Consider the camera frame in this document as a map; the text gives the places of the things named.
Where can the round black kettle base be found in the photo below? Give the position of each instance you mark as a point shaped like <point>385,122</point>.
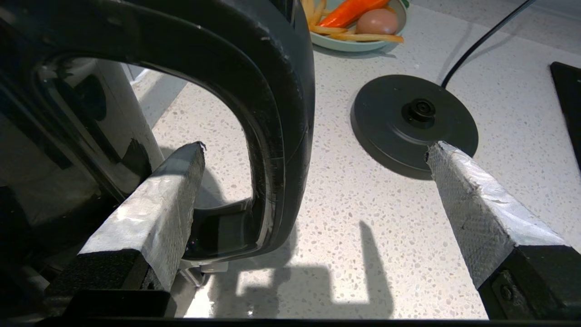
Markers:
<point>386,122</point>

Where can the black electric kettle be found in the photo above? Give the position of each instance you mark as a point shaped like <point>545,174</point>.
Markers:
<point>272,91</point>

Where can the orange carrot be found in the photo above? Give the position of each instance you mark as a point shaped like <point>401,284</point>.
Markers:
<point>349,12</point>

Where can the yellow french fry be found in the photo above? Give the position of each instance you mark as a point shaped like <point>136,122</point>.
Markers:
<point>367,38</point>
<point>317,11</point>
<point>327,30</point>

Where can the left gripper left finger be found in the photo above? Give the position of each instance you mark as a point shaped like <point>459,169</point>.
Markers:
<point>150,213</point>

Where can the light green bowl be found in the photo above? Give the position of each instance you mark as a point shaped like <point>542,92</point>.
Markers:
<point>363,44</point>

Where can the brown egg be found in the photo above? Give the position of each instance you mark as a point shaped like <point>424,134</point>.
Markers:
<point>377,22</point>

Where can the black cooktop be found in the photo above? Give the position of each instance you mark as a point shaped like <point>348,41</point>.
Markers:
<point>569,100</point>

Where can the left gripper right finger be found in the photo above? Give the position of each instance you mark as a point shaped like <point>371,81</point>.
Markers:
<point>481,213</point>

